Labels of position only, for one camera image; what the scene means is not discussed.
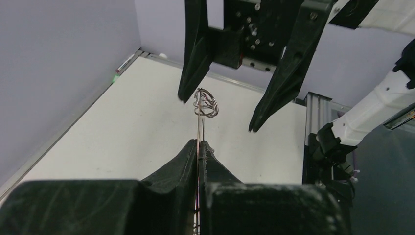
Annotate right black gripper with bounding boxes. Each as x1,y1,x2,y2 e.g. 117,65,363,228
178,0,334,132

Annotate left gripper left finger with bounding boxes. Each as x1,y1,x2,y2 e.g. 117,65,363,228
0,140,197,235

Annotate red white marker pen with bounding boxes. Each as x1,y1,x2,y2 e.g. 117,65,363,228
116,54,135,73

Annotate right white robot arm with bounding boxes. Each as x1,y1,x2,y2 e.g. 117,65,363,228
178,0,415,184

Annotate metal perforated ring plate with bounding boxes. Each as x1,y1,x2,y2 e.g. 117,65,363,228
193,92,205,235

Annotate aluminium frame rail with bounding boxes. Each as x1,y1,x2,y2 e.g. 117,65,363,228
302,93,331,184

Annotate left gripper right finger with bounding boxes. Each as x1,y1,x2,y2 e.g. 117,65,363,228
199,141,349,235

